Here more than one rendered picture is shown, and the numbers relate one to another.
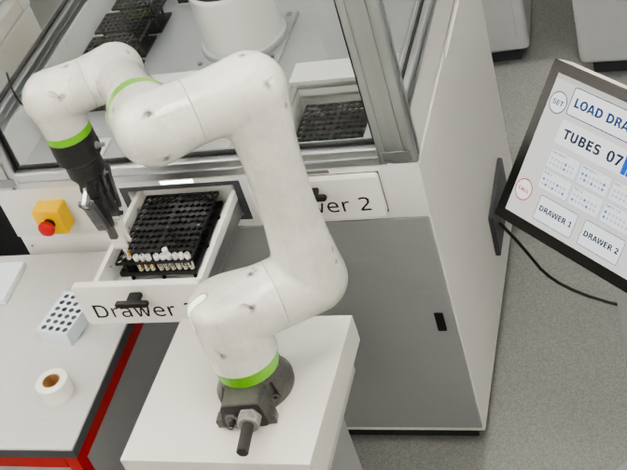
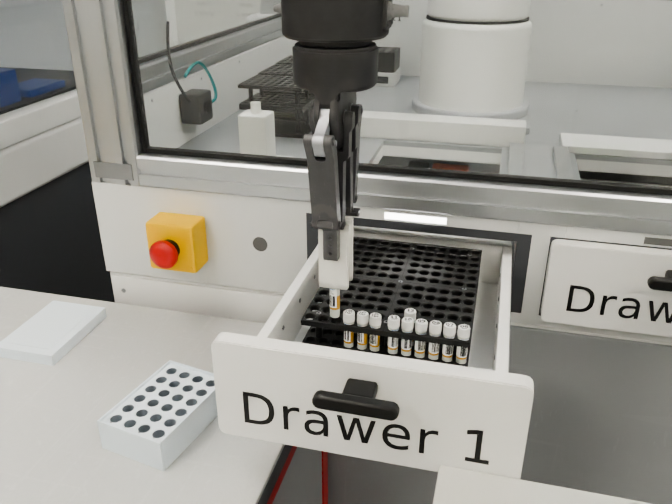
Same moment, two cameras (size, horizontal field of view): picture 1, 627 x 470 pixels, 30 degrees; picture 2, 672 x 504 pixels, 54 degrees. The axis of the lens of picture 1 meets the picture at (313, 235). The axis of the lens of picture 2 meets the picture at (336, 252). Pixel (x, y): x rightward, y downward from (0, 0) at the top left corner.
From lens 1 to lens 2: 1.86 m
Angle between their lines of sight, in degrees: 16
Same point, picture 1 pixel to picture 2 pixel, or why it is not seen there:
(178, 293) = (469, 403)
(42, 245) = (139, 293)
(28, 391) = not seen: outside the picture
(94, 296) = (259, 370)
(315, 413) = not seen: outside the picture
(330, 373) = not seen: outside the picture
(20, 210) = (126, 224)
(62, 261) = (167, 321)
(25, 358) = (58, 476)
